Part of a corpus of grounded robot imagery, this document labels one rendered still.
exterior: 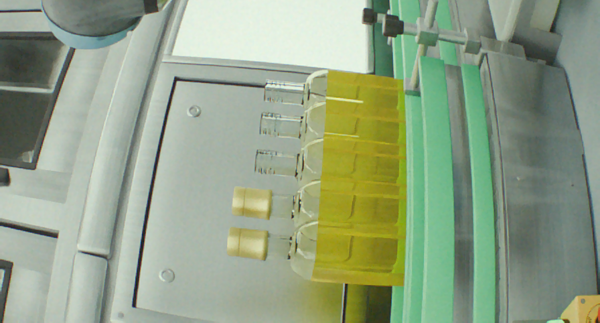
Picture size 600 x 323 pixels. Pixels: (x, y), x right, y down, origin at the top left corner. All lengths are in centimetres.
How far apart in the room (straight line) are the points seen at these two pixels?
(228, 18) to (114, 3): 64
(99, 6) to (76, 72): 63
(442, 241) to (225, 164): 44
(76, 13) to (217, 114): 52
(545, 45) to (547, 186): 25
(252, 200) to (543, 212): 35
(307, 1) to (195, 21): 20
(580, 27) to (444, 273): 38
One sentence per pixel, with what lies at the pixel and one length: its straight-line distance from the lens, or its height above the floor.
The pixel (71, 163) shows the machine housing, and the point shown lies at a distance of 120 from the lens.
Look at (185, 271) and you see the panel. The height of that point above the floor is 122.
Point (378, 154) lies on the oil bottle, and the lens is 96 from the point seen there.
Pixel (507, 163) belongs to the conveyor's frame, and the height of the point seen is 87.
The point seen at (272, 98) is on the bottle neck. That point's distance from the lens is 103.
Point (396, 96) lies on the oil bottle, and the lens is 102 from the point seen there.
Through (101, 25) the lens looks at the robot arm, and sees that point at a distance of 73.
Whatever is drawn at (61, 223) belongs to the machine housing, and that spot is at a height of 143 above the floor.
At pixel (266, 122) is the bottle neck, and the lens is 99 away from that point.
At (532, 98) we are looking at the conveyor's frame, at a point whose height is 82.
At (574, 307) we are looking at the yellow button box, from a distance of 69.
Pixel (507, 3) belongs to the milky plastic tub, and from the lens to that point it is 108.
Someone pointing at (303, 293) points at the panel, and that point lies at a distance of 102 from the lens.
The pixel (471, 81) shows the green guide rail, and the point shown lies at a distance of 92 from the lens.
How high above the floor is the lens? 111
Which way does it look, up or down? 1 degrees down
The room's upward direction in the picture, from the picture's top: 84 degrees counter-clockwise
